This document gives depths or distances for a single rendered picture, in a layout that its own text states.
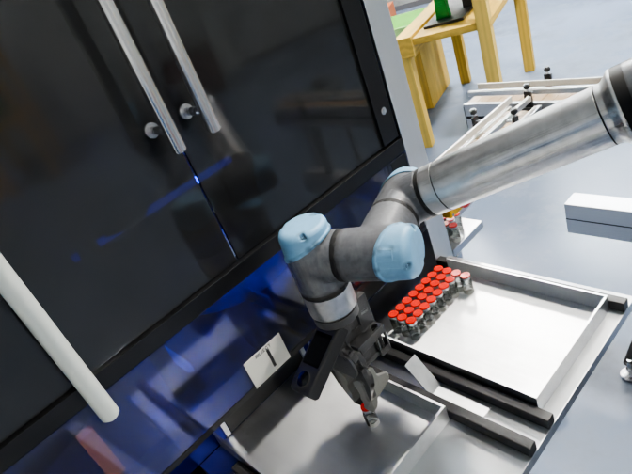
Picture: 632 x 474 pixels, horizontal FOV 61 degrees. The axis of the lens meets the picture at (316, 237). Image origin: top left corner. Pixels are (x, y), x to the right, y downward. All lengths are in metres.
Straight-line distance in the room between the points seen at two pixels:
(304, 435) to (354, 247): 0.43
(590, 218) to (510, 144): 1.33
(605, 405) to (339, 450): 1.28
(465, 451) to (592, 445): 1.11
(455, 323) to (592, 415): 1.03
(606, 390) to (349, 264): 1.54
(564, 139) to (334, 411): 0.61
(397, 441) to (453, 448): 0.09
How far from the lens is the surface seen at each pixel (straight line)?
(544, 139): 0.71
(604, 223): 2.02
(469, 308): 1.14
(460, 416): 0.93
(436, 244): 1.25
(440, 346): 1.07
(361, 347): 0.84
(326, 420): 1.02
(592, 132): 0.70
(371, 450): 0.95
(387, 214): 0.73
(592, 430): 2.03
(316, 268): 0.73
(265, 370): 0.98
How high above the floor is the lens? 1.62
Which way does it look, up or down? 28 degrees down
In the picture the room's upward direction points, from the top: 22 degrees counter-clockwise
